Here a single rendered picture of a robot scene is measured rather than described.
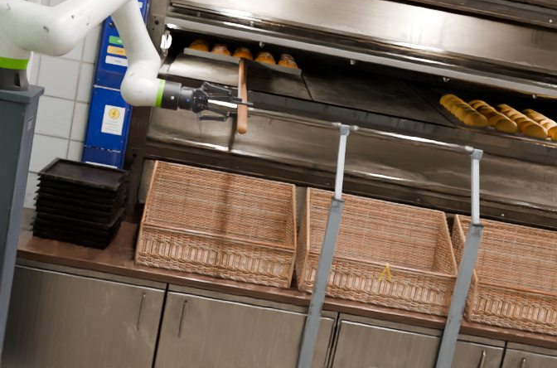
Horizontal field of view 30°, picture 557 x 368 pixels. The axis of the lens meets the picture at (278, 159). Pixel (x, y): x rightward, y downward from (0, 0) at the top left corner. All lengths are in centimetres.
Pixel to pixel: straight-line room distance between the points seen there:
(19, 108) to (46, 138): 112
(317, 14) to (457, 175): 84
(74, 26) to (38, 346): 130
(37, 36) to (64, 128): 123
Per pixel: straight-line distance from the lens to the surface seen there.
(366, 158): 407
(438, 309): 375
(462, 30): 407
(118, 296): 364
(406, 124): 407
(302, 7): 397
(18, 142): 300
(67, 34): 288
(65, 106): 406
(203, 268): 364
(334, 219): 349
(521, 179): 421
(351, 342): 370
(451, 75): 392
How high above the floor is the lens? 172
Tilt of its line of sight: 11 degrees down
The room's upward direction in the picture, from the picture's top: 11 degrees clockwise
